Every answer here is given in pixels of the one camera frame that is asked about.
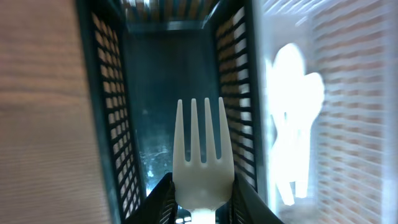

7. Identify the white plastic spoon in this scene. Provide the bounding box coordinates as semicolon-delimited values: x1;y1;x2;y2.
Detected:
268;59;294;206
295;73;325;198
272;43;305;118

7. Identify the dark green plastic basket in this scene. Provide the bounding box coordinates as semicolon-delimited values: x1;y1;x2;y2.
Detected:
76;1;266;223

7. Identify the clear plastic basket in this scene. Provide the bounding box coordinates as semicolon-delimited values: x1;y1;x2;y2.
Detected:
254;0;397;223

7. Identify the white plastic fork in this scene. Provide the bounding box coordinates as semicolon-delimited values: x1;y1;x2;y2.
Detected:
172;97;234;224

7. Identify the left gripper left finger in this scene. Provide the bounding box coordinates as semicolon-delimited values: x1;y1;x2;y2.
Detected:
124;172;178;224

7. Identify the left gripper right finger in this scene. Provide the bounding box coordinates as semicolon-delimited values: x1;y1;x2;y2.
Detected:
229;173;284;224

